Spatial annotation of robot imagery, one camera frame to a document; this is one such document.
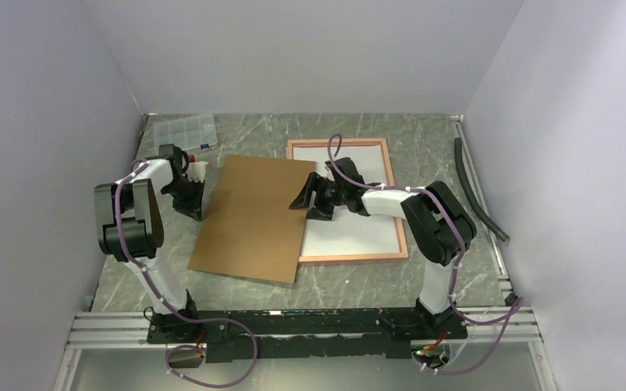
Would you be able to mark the blue sky ocean photo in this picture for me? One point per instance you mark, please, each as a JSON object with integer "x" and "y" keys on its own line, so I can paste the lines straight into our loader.
{"x": 349, "y": 236}

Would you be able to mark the brown backing board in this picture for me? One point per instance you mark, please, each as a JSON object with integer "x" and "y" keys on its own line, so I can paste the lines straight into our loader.
{"x": 249, "y": 230}

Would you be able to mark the aluminium extrusion rail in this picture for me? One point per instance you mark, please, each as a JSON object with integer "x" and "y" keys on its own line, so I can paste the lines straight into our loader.
{"x": 129, "y": 330}

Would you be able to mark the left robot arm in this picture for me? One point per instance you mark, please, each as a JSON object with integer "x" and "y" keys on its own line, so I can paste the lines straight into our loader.
{"x": 129, "y": 225}

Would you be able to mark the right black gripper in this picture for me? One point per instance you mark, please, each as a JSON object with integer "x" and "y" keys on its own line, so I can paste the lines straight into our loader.
{"x": 319, "y": 211}

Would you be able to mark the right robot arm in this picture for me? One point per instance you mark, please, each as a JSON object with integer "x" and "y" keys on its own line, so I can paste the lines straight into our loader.
{"x": 439, "y": 224}

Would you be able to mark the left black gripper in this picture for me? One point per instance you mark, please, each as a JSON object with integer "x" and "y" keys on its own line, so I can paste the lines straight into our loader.
{"x": 192, "y": 208}

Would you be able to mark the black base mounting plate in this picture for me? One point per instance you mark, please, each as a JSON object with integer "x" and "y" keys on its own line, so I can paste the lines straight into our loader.
{"x": 242, "y": 334}

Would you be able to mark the clear plastic organizer box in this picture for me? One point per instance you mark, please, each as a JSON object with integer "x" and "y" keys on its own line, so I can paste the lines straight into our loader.
{"x": 188, "y": 132}

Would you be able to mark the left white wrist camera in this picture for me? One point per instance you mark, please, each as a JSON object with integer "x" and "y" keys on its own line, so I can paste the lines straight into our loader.
{"x": 196, "y": 169}

